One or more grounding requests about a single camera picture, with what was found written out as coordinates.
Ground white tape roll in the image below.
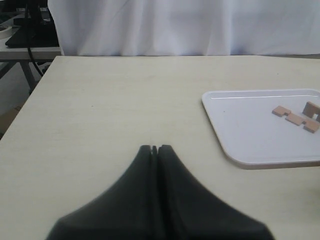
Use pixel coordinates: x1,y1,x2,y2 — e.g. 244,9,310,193
0,25,13,40

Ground black cable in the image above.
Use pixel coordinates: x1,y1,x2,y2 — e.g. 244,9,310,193
23,0,47,76

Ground grey side table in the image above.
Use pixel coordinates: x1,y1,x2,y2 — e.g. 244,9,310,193
0,38,61,92

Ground black monitor stand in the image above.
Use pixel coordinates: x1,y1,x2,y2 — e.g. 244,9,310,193
2,0,59,48

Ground white plastic tray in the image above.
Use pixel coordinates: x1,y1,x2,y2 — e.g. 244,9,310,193
201,89,320,169

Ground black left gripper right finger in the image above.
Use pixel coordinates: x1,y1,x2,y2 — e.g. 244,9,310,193
157,145,274,240

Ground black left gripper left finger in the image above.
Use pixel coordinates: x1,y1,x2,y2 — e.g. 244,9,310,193
46,145,157,240

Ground white curtain backdrop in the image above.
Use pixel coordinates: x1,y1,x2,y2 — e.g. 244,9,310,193
48,0,320,56

